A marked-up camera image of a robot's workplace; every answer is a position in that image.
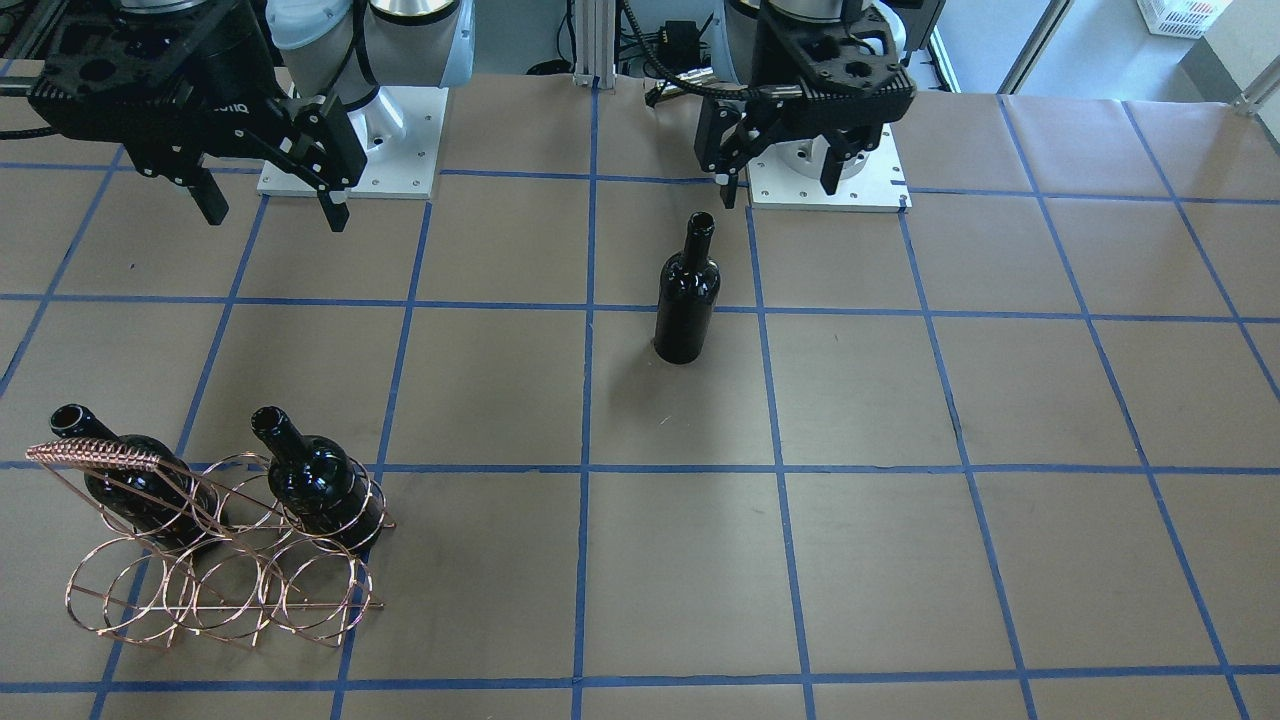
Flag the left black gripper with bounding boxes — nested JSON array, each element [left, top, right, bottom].
[[694, 1, 916, 210]]

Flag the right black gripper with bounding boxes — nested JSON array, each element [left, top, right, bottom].
[[28, 1, 367, 233]]

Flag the dark wine bottle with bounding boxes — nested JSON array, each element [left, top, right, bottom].
[[250, 406, 383, 555], [653, 211, 722, 365]]

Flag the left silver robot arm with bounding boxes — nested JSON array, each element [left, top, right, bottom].
[[690, 1, 916, 211]]

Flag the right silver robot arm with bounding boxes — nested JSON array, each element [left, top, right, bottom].
[[3, 1, 475, 232]]

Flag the dark wine bottle far slot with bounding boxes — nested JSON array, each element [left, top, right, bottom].
[[49, 404, 218, 552]]

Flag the white plastic crate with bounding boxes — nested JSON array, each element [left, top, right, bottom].
[[1135, 0, 1233, 40]]

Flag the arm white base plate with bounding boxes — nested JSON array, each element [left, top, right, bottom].
[[748, 124, 913, 213], [257, 85, 449, 201]]

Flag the aluminium frame post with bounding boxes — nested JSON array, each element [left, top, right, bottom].
[[570, 0, 620, 92]]

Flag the copper wire wine basket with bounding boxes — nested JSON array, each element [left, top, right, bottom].
[[26, 439, 385, 650]]

